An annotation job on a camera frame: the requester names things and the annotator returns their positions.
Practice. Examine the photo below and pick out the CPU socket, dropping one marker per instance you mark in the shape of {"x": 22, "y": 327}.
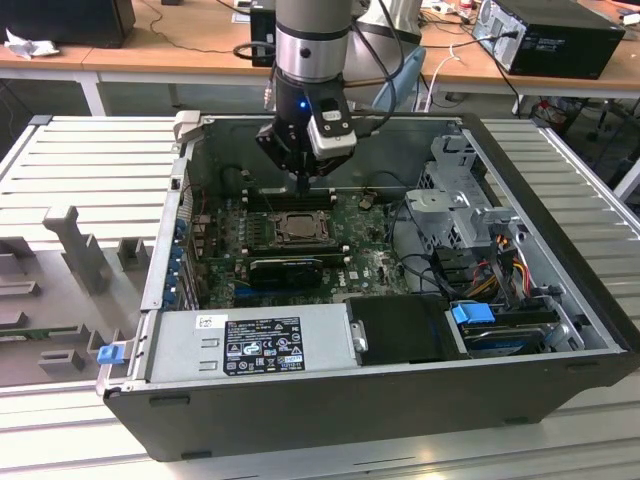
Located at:
{"x": 278, "y": 242}

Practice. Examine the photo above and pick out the pale blue teach pendant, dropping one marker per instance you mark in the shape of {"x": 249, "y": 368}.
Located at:
{"x": 407, "y": 75}

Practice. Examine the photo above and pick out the black plastic shroud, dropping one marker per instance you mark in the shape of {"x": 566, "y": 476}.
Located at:
{"x": 400, "y": 325}

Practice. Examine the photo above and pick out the black hard disk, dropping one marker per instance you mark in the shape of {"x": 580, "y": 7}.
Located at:
{"x": 505, "y": 339}

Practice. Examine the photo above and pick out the blue disk carrier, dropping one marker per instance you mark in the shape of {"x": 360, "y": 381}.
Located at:
{"x": 471, "y": 315}

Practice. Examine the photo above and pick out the crumpled white paper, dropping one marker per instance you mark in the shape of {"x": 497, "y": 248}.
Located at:
{"x": 30, "y": 46}

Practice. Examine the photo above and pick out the grey power supply unit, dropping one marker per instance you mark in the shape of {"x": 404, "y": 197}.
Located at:
{"x": 175, "y": 350}

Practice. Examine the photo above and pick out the grey parts rack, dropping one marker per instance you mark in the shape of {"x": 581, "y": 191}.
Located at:
{"x": 75, "y": 280}

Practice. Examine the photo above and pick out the black RAM slot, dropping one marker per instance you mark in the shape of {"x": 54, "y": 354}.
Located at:
{"x": 300, "y": 250}
{"x": 280, "y": 201}

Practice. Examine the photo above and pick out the black open PC case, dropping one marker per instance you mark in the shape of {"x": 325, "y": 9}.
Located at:
{"x": 350, "y": 415}

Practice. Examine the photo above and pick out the green motherboard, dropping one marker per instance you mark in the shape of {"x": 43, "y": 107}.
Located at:
{"x": 372, "y": 252}

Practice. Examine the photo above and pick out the black round cylinder part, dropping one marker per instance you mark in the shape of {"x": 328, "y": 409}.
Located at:
{"x": 231, "y": 180}

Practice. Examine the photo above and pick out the black graphics card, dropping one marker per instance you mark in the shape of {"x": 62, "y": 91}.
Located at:
{"x": 285, "y": 274}

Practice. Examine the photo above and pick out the silver drive cage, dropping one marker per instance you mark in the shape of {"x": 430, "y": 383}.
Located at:
{"x": 440, "y": 210}

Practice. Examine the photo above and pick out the small CPU plate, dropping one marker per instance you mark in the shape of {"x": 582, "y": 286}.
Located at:
{"x": 305, "y": 226}

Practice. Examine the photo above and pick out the large black box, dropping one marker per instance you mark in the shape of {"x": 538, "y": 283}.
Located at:
{"x": 65, "y": 20}

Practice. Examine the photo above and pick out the wooden desk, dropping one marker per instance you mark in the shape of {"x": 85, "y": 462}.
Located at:
{"x": 175, "y": 55}

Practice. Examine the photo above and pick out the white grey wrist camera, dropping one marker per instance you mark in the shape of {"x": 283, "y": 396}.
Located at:
{"x": 330, "y": 142}

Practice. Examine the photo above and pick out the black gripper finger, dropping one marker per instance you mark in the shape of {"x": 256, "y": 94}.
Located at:
{"x": 277, "y": 147}
{"x": 325, "y": 167}

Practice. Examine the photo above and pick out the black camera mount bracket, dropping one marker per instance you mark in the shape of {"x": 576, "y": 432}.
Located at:
{"x": 334, "y": 117}

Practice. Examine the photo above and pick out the blue expansion slot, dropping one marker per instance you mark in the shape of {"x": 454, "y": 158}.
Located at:
{"x": 242, "y": 296}

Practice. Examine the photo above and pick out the blue case latch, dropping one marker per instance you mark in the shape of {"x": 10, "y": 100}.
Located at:
{"x": 110, "y": 355}

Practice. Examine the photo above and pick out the black PC tower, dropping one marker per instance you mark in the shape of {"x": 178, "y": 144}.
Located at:
{"x": 565, "y": 40}

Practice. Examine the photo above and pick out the small black box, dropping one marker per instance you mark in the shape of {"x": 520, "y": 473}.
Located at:
{"x": 262, "y": 30}

